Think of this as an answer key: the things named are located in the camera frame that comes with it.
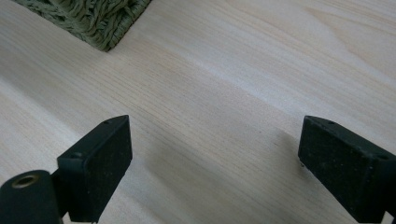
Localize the green woven basket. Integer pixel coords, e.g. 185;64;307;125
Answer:
12;0;153;53

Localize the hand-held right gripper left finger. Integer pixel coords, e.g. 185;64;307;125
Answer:
56;114;134;224

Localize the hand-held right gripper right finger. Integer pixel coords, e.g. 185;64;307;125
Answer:
297;115;396;224

